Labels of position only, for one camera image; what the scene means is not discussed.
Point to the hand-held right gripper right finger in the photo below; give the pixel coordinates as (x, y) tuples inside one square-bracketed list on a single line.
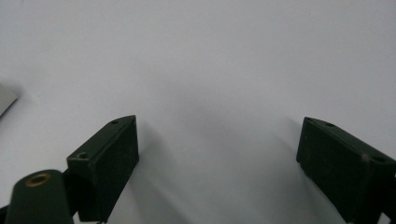
[(342, 168)]

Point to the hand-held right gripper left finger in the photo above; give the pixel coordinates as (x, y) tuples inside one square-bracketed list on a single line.
[(106, 165)]

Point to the black and grey case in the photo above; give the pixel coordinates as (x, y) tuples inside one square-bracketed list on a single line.
[(5, 99)]

